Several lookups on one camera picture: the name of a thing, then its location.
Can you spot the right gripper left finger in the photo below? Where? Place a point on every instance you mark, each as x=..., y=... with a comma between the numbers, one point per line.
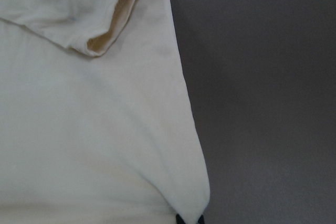
x=179, y=219

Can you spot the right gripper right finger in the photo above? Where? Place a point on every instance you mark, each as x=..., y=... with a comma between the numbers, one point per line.
x=201, y=220

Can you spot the cream long-sleeve graphic shirt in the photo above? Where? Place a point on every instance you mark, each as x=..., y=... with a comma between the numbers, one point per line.
x=96, y=122

